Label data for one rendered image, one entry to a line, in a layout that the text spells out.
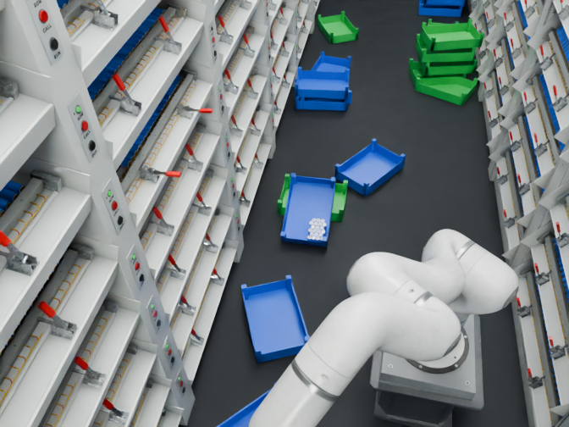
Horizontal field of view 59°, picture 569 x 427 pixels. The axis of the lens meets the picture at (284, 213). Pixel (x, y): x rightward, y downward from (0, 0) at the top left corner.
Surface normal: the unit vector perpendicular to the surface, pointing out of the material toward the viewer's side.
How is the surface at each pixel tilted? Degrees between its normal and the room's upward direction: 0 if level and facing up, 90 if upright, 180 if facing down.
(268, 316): 0
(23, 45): 90
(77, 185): 90
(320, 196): 23
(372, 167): 0
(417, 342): 70
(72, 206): 17
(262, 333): 0
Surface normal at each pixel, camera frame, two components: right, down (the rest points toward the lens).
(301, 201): -0.10, -0.36
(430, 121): -0.03, -0.70
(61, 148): -0.18, 0.71
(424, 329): 0.24, 0.11
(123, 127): 0.25, -0.64
